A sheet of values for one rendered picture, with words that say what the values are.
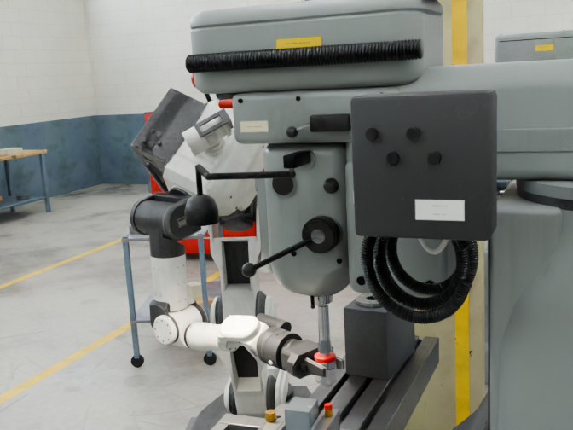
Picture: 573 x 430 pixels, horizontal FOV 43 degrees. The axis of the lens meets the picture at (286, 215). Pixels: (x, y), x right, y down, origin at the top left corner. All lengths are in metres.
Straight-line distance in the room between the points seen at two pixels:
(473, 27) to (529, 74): 1.87
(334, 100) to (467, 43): 1.85
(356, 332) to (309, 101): 0.77
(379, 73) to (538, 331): 0.51
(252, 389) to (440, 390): 1.27
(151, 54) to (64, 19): 1.50
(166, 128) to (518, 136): 1.00
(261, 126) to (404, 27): 0.33
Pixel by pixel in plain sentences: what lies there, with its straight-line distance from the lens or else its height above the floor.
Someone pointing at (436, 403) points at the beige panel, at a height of 0.23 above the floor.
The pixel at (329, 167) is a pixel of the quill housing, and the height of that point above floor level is 1.58.
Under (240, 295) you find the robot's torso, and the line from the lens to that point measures 2.27.
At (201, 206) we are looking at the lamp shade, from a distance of 1.52.
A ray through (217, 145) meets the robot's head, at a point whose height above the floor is 1.59.
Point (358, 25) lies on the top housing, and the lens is 1.32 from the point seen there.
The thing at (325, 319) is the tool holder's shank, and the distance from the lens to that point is 1.57.
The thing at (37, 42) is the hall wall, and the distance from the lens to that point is 12.20.
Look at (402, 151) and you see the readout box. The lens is 1.06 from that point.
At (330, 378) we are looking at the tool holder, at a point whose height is 1.11.
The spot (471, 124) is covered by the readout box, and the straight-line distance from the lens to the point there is 1.04.
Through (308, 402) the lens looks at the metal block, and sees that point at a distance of 1.52.
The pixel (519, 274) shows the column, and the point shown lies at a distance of 1.28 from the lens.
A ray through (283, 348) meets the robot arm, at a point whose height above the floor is 1.16.
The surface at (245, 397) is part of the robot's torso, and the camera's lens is 2.48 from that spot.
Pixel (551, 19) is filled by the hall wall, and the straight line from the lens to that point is 10.42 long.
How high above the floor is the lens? 1.77
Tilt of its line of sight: 11 degrees down
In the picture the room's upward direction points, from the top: 3 degrees counter-clockwise
